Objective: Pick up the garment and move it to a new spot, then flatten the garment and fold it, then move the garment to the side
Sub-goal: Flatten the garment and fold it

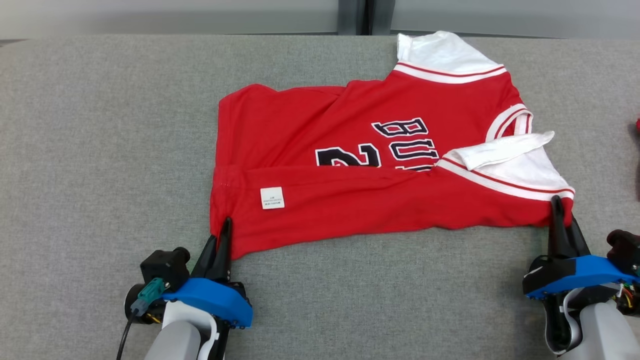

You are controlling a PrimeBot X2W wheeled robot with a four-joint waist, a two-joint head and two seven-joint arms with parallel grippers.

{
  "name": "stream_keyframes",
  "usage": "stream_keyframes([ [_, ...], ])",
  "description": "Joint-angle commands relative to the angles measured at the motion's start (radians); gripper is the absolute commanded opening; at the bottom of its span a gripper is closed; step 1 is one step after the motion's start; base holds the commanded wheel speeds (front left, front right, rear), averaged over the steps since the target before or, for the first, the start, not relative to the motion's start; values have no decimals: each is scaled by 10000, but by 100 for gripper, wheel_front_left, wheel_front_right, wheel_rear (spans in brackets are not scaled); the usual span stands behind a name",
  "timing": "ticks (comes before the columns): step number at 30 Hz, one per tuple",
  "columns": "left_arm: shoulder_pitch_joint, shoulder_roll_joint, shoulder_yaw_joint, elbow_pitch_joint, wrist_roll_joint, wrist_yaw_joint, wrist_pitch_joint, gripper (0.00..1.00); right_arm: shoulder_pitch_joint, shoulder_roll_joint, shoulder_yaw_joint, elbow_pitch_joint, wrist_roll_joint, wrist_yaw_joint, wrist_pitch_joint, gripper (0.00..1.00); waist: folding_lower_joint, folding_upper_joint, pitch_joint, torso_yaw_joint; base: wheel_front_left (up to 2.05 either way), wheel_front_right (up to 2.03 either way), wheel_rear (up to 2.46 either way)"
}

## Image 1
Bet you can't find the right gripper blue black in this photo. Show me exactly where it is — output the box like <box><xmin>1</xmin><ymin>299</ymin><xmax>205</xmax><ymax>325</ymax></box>
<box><xmin>522</xmin><ymin>195</ymin><xmax>640</xmax><ymax>301</ymax></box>

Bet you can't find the red white basketball jersey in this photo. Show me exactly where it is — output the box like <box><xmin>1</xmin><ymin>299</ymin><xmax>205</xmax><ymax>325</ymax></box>
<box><xmin>209</xmin><ymin>31</ymin><xmax>576</xmax><ymax>261</ymax></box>

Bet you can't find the grey metal partition post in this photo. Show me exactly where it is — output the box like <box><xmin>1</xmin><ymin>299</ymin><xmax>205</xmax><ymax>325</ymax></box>
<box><xmin>337</xmin><ymin>0</ymin><xmax>396</xmax><ymax>36</ymax></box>

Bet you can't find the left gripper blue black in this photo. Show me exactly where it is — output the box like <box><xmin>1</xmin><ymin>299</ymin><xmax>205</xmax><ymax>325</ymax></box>
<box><xmin>124</xmin><ymin>216</ymin><xmax>254</xmax><ymax>330</ymax></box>

